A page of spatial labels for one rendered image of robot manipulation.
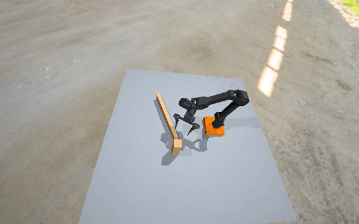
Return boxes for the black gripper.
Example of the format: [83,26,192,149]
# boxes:
[173,110,200,136]

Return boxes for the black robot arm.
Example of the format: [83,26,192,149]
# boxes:
[179,89,250,129]

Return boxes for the wooden post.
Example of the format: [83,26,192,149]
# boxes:
[171,139,182,156]

